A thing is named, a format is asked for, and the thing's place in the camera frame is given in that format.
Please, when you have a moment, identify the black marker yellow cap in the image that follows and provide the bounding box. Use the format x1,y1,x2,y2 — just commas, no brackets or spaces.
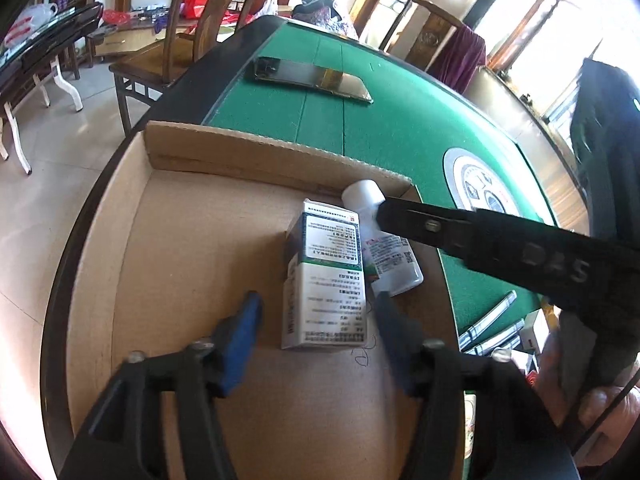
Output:
458,290,518,350

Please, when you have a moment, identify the white medicine bottle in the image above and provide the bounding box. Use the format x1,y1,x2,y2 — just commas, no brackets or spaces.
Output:
342,180,424,297

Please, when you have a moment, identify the green white medicine box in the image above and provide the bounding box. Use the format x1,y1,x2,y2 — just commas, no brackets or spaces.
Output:
281,200,368,350

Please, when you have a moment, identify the person right hand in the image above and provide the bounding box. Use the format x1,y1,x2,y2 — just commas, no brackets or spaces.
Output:
534,333,639,467

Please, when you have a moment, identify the cardboard box tray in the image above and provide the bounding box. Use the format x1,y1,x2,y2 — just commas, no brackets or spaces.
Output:
64,120,469,480

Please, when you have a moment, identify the round table centre control panel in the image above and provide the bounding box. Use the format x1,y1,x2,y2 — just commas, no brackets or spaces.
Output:
442,148,521,217

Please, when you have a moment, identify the black smartphone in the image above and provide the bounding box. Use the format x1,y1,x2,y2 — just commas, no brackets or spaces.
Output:
252,56,373,104

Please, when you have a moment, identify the purple cloth on chair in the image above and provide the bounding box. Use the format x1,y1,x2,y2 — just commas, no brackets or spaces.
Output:
427,26,486,94

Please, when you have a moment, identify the wooden armchair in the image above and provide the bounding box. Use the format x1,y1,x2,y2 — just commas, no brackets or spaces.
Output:
108,0,232,136

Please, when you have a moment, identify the wooden chair with purple cloth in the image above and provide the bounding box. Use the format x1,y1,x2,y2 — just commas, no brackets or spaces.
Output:
378,0,469,74

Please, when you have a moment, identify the black glass side table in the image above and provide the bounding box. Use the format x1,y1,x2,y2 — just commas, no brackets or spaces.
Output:
1,2,104,176

